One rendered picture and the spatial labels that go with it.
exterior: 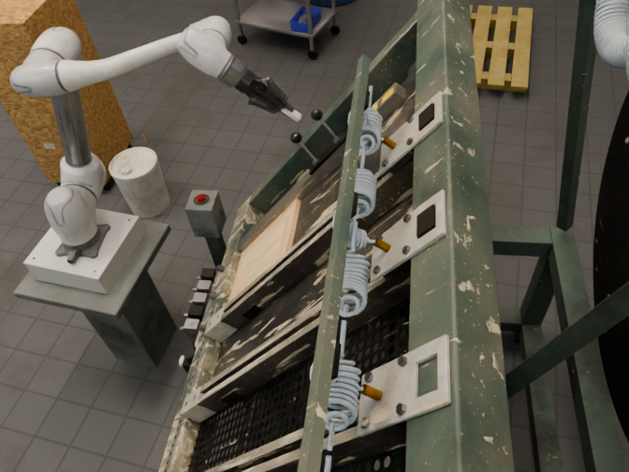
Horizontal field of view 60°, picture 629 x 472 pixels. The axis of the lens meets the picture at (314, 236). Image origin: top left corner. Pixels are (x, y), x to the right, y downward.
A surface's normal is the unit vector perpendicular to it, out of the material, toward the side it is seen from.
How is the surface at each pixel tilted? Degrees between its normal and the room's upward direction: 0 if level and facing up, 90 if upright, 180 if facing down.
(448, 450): 51
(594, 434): 0
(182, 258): 0
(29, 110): 90
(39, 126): 90
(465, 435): 39
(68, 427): 0
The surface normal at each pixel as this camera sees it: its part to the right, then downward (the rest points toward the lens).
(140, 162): -0.08, -0.65
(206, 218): -0.13, 0.76
